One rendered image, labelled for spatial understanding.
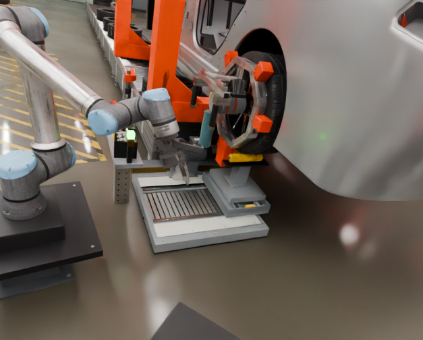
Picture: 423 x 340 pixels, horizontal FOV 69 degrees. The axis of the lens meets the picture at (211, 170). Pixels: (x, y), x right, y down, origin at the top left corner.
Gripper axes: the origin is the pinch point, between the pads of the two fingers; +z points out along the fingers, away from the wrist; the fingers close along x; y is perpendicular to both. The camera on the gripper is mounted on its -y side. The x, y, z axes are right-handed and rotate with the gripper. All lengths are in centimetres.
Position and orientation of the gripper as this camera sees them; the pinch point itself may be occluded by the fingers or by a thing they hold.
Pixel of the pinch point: (188, 181)
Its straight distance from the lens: 120.6
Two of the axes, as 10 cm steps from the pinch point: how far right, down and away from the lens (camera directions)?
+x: 0.0, 3.4, -9.4
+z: 2.5, 9.1, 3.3
